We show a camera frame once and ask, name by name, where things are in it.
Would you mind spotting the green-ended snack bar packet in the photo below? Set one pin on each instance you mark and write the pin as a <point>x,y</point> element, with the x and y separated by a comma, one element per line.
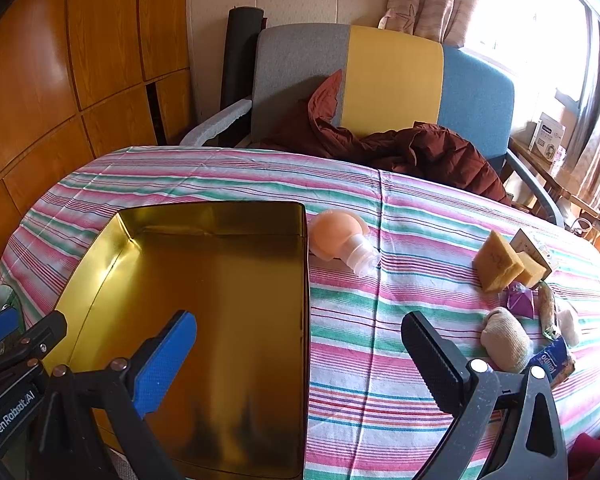
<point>547,310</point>

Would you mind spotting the striped tablecloth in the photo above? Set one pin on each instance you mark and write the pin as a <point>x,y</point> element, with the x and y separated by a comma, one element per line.
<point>405,270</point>

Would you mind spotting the plain purple snack packet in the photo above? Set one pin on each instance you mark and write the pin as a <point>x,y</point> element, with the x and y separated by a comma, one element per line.
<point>522,304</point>

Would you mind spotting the grey yellow blue armchair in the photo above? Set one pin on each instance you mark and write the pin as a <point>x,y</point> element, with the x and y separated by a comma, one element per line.
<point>395,75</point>

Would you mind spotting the white printed cardboard box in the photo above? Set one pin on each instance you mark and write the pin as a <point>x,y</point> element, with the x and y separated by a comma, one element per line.
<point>527,241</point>

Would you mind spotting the white rolled sock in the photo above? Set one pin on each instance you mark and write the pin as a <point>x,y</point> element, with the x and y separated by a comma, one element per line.
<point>569,325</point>

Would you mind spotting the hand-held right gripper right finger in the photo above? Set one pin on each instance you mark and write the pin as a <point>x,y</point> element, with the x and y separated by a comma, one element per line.
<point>430,360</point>

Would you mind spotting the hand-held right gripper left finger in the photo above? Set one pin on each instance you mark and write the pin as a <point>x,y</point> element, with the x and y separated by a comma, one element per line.
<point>162,365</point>

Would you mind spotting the wooden side table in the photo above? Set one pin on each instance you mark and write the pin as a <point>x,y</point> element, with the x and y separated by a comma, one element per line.
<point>540,170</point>

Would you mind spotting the small yellow sponge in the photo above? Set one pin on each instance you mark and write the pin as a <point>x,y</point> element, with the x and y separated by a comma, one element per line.
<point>532,270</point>

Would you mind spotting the peach silicone bottle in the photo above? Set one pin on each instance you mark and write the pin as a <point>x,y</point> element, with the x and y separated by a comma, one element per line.
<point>330,235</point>

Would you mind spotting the gold tin box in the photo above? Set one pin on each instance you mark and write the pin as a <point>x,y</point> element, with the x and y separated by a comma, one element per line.
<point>205,285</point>

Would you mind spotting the large yellow sponge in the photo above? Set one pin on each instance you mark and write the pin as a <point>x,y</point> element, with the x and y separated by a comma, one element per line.
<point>497,262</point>

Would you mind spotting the blue tissue packet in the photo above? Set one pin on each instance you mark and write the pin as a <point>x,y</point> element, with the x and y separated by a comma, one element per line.
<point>555,360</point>

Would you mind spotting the black rolled mat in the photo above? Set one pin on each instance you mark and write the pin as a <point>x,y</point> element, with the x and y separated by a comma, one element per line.
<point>240,55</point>

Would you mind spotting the beige sock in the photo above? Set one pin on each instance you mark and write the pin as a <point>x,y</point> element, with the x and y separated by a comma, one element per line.
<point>505,340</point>

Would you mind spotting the white packaging box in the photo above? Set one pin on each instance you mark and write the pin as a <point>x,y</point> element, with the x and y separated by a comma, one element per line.
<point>547,132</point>

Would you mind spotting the window frame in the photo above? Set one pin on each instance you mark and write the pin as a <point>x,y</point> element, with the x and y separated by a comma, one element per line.
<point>592,60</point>

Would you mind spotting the wooden wardrobe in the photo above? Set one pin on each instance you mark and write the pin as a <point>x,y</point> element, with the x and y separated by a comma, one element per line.
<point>80,60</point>

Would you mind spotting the dark red cloth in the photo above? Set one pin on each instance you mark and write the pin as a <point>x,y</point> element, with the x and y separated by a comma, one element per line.
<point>595,452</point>

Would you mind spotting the red-brown padded jacket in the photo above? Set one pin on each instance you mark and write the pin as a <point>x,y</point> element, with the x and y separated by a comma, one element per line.
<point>430,155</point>

